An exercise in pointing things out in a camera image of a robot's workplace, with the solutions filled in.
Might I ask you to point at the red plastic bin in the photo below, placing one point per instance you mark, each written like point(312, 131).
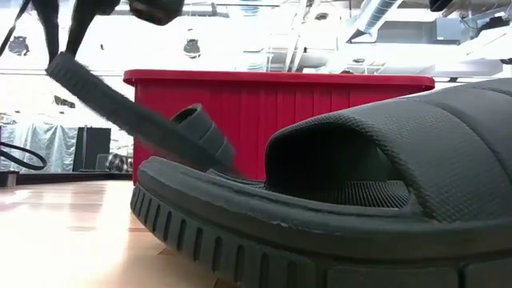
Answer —
point(320, 104)

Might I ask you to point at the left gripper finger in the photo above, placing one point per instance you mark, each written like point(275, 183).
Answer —
point(86, 20)
point(49, 24)

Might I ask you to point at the black cabinet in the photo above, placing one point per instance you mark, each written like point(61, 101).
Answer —
point(94, 148)

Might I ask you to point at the black rubber slide sandal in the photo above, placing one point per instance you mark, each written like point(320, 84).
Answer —
point(120, 108)
point(440, 160)

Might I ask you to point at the black overhead fixture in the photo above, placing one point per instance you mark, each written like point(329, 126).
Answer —
point(439, 3)

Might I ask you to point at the silver round ventilation duct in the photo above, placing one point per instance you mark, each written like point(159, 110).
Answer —
point(374, 16)

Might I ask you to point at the grey rectangular air duct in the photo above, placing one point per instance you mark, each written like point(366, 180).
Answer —
point(420, 32)

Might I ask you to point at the grey cloth cover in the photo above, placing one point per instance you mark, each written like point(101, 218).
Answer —
point(44, 148)

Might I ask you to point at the small black ceiling fixture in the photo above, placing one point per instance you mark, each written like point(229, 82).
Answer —
point(64, 102)

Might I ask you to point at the black aluminium table frame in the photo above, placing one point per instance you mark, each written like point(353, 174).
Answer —
point(60, 177)

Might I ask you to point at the black hanging ceiling light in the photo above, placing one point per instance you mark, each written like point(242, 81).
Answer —
point(192, 49)
point(18, 46)

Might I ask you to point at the dark background equipment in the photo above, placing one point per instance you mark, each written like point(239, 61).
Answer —
point(116, 162)

